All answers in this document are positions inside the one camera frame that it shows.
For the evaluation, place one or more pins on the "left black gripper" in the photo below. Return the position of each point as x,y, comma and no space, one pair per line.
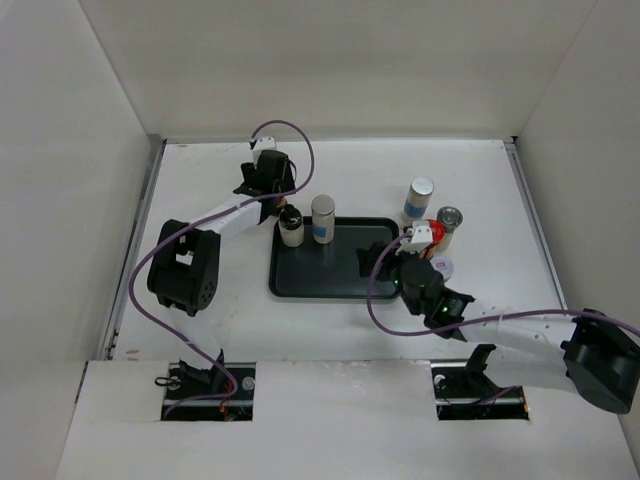
286,185

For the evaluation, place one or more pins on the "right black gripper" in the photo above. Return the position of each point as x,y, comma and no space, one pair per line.
389,260

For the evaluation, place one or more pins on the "black-cap clear bottle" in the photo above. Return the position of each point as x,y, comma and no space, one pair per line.
291,226

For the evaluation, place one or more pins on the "red-lid chili sauce jar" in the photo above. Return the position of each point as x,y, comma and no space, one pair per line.
279,205
438,233

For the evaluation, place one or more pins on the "silver-lid bead jar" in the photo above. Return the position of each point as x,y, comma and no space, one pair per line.
417,199
323,218

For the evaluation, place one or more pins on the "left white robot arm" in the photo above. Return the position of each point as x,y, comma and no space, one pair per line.
184,266

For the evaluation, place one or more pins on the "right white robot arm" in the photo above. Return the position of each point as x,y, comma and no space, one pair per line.
583,352

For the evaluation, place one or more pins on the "red-white label lid jar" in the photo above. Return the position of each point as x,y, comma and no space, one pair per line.
444,265

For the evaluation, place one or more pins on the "silver-cap seasoning bottle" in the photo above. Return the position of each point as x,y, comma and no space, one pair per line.
450,218

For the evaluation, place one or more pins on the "black rectangular tray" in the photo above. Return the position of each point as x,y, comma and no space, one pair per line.
315,271

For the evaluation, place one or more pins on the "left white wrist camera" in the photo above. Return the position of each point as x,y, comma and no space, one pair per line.
258,145

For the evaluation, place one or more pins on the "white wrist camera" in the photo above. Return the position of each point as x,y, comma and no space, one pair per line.
258,145
417,238

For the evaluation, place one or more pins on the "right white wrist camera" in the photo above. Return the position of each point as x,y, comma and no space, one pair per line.
417,238

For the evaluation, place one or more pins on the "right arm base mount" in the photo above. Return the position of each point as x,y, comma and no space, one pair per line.
464,393

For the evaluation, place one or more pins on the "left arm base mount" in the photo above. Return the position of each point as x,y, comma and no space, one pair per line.
192,394

